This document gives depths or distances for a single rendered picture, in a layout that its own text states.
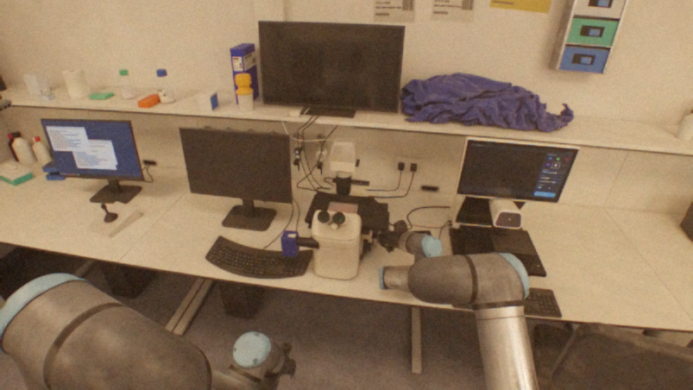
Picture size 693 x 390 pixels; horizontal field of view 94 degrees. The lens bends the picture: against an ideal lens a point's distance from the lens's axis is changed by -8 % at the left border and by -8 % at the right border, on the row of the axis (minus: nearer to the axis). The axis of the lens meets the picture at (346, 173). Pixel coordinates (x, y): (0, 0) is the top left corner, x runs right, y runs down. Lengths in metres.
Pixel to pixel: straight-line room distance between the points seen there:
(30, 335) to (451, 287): 0.74
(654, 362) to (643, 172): 1.27
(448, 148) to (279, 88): 0.99
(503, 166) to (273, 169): 1.01
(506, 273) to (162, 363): 0.71
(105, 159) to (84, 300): 1.76
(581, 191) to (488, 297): 1.60
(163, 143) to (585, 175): 2.59
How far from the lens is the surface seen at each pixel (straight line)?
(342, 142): 1.43
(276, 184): 1.68
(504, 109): 1.81
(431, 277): 0.87
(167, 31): 2.41
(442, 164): 2.10
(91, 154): 2.29
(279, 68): 1.87
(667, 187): 2.64
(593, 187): 2.42
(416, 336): 2.30
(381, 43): 1.75
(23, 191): 2.87
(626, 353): 1.47
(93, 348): 0.47
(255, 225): 1.87
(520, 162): 1.57
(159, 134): 2.53
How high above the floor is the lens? 1.89
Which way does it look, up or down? 30 degrees down
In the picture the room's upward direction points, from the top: 1 degrees clockwise
